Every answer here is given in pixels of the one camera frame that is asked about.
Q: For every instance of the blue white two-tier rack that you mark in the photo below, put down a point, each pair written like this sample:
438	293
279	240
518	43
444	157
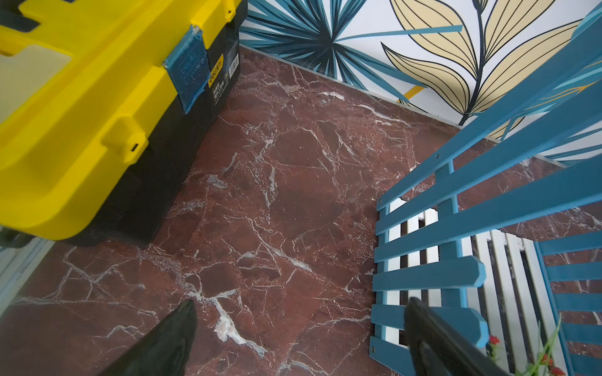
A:
441	230

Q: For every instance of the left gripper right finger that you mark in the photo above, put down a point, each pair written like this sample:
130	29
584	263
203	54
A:
437	348

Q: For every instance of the yellow black toolbox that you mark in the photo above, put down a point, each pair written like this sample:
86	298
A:
104	105

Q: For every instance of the red flower pot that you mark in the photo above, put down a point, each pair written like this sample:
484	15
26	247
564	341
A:
544	363

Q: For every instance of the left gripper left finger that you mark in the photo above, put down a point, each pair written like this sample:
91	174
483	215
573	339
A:
165	350

